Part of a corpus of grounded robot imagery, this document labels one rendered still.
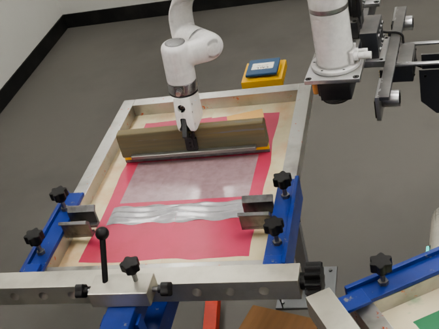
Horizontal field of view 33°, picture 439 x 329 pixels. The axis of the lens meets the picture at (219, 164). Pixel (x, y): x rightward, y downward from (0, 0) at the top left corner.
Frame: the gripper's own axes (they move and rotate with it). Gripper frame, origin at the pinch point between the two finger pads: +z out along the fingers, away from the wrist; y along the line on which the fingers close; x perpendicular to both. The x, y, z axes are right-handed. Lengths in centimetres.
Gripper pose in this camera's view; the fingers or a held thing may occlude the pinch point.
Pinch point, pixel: (193, 140)
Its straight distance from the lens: 197.3
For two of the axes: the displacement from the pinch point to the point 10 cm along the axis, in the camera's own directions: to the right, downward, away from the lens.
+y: 1.8, -5.8, 8.0
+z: 1.4, 8.2, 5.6
